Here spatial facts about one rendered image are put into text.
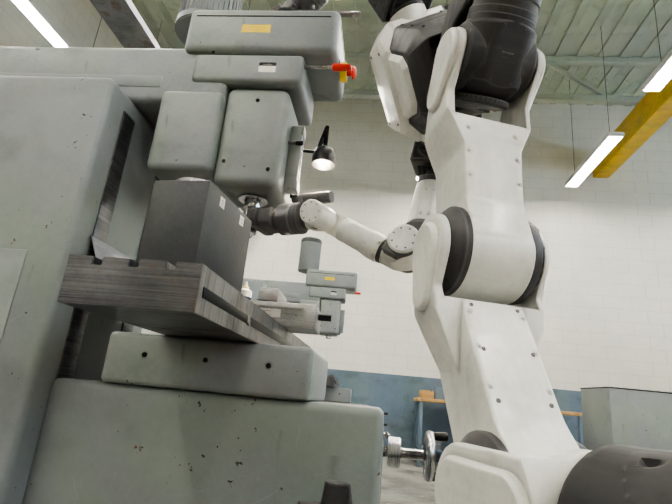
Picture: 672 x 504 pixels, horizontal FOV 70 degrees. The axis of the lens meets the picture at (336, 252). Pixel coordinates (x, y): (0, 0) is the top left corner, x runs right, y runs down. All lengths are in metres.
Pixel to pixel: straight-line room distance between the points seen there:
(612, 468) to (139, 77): 1.51
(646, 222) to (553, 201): 1.48
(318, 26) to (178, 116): 0.49
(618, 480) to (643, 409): 4.98
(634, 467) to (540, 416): 0.21
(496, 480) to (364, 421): 0.61
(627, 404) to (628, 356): 3.32
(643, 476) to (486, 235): 0.39
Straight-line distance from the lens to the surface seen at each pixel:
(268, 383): 1.14
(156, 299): 0.81
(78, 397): 1.32
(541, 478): 0.53
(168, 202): 0.97
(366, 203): 8.46
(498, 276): 0.75
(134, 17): 4.64
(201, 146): 1.43
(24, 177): 1.49
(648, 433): 5.47
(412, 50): 1.06
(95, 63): 1.76
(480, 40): 0.89
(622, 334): 8.69
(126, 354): 1.26
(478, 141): 0.84
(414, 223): 1.17
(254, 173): 1.37
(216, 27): 1.65
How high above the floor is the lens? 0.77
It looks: 17 degrees up
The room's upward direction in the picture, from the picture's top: 5 degrees clockwise
